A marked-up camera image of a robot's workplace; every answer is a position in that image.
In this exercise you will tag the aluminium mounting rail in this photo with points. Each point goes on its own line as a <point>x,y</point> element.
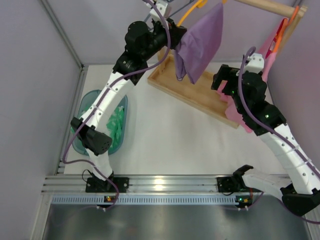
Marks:
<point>136,184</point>

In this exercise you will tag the yellow plastic hanger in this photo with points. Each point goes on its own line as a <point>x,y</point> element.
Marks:
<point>197,5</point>

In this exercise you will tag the slotted grey cable duct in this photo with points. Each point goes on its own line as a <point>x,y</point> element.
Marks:
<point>144,200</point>

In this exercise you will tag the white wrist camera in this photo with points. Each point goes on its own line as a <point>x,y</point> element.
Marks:
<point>254,63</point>
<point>163,7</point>

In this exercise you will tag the wooden clothes rack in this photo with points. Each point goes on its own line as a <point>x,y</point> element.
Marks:
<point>215,103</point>

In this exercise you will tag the purple trousers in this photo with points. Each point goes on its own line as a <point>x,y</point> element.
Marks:
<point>199,45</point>

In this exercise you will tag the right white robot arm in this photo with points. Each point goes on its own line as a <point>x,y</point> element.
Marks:
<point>300,193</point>

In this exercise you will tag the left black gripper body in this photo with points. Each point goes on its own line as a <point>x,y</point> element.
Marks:
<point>178,32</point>

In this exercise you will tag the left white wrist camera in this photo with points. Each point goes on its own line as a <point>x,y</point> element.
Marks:
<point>163,7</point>

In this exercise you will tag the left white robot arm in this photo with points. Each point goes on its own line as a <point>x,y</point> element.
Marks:
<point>91,128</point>

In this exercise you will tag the grey-blue plastic hanger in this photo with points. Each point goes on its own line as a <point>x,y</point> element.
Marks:
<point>172,13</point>

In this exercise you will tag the green white cloth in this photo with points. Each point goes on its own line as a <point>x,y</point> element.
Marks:
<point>115,127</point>

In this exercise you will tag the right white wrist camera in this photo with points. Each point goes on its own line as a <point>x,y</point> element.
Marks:
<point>254,63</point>

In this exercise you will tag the orange plastic hanger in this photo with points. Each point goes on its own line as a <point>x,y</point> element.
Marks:
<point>279,36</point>

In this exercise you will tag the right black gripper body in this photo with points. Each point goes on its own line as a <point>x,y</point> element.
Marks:
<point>223,77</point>

